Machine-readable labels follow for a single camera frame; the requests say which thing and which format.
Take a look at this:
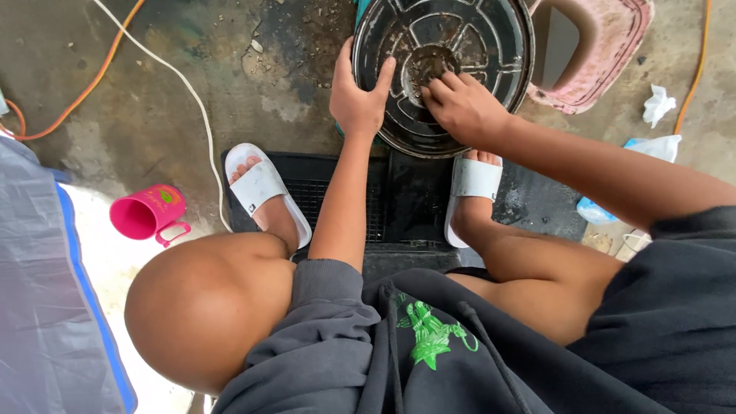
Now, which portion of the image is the person's left hand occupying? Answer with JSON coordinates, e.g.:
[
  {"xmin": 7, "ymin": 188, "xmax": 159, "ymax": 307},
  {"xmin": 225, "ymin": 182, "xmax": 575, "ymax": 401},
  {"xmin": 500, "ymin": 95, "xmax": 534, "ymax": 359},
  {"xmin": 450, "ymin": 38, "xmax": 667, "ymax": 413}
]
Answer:
[{"xmin": 329, "ymin": 36, "xmax": 398, "ymax": 140}]

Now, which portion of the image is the person's right hand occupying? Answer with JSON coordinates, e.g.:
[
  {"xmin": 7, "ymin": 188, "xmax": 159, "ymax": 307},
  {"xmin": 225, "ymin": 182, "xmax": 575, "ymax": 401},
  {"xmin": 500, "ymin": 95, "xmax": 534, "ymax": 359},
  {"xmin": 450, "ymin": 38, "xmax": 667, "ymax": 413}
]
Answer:
[{"xmin": 421, "ymin": 71, "xmax": 514, "ymax": 148}]

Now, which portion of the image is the round black metal pan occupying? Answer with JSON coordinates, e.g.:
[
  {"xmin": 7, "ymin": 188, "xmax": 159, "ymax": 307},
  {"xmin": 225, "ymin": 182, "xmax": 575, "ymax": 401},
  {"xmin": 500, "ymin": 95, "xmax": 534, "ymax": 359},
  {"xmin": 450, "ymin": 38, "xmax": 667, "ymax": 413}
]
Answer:
[{"xmin": 351, "ymin": 0, "xmax": 536, "ymax": 159}]

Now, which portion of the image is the white slide sandal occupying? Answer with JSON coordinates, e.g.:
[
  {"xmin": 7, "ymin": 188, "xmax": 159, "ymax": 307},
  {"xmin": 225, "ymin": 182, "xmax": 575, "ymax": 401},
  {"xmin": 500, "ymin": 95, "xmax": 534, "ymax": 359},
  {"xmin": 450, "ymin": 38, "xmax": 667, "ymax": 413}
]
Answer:
[
  {"xmin": 223, "ymin": 143, "xmax": 314, "ymax": 251},
  {"xmin": 443, "ymin": 155, "xmax": 504, "ymax": 250}
]

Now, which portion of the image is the black rubber car mat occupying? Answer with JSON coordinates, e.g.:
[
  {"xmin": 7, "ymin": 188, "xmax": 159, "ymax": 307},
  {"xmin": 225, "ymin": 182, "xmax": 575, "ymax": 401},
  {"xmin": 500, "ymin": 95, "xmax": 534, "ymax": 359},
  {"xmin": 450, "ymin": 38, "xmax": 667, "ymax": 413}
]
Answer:
[{"xmin": 221, "ymin": 148, "xmax": 588, "ymax": 279}]

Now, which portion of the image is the pink plastic stool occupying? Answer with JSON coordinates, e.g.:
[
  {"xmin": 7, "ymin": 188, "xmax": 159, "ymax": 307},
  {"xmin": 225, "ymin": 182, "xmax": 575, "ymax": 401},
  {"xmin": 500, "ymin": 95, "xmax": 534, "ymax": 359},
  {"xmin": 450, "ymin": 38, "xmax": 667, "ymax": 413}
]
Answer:
[{"xmin": 526, "ymin": 0, "xmax": 656, "ymax": 116}]

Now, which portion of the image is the person's right leg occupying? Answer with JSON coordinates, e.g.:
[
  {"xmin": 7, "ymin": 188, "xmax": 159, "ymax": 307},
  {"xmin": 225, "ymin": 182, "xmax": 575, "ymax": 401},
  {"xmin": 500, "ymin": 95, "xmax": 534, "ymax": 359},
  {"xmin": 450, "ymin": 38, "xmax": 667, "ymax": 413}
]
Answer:
[{"xmin": 445, "ymin": 149, "xmax": 626, "ymax": 347}]

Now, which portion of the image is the person's leg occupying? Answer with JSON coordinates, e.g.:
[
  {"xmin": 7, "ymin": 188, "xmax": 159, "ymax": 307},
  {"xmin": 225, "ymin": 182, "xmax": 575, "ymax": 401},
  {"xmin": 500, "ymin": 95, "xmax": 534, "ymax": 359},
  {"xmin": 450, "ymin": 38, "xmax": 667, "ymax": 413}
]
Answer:
[
  {"xmin": 123, "ymin": 155, "xmax": 301, "ymax": 399},
  {"xmin": 445, "ymin": 149, "xmax": 626, "ymax": 347}
]

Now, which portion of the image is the crumpled white tissue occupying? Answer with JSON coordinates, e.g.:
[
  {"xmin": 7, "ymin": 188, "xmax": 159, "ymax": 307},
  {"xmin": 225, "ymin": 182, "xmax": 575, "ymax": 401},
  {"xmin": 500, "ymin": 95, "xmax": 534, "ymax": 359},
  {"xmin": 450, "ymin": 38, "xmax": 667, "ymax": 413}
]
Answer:
[{"xmin": 642, "ymin": 84, "xmax": 678, "ymax": 129}]

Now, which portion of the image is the dark grey hoodie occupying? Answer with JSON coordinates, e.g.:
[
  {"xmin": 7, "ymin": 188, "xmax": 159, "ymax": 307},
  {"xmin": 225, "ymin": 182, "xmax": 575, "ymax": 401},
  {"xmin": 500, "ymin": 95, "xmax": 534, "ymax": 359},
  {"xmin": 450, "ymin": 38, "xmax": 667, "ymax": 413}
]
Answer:
[{"xmin": 210, "ymin": 205, "xmax": 736, "ymax": 414}]

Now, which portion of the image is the pink plastic mug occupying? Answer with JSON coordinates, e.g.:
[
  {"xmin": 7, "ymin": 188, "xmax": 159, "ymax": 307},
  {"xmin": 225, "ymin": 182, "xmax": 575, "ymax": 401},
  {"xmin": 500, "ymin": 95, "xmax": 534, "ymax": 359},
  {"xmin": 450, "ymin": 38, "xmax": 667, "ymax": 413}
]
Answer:
[{"xmin": 109, "ymin": 184, "xmax": 192, "ymax": 248}]

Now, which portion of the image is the person's left leg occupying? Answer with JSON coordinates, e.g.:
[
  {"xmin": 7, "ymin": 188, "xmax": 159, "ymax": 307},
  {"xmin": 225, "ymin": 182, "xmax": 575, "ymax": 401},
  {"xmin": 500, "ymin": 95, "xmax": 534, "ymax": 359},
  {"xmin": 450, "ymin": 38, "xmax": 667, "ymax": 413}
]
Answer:
[{"xmin": 123, "ymin": 155, "xmax": 301, "ymax": 399}]

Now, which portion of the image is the grey tarp with blue edge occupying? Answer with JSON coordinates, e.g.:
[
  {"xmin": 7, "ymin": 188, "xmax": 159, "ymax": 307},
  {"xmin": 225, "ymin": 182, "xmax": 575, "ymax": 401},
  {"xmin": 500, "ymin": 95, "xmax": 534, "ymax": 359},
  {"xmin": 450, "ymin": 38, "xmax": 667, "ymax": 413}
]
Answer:
[{"xmin": 0, "ymin": 135, "xmax": 139, "ymax": 414}]

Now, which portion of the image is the white bag handle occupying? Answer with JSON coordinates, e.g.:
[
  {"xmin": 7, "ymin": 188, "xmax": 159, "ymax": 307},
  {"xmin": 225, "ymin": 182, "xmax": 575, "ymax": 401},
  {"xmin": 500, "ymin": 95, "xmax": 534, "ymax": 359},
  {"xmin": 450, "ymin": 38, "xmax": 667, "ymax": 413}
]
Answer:
[{"xmin": 614, "ymin": 229, "xmax": 654, "ymax": 263}]

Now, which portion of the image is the orange cable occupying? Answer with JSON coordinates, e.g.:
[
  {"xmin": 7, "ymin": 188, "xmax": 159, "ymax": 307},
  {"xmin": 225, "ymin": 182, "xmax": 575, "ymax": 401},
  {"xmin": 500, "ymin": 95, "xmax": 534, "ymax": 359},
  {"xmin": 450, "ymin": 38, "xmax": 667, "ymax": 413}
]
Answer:
[
  {"xmin": 0, "ymin": 0, "xmax": 146, "ymax": 142},
  {"xmin": 673, "ymin": 0, "xmax": 714, "ymax": 136}
]

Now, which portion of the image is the white cable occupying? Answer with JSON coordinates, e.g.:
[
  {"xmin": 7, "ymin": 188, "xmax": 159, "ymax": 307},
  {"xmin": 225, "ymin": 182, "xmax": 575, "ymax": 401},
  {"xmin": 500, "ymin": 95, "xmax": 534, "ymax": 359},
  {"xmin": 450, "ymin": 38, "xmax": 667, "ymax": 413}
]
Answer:
[{"xmin": 92, "ymin": 0, "xmax": 233, "ymax": 233}]

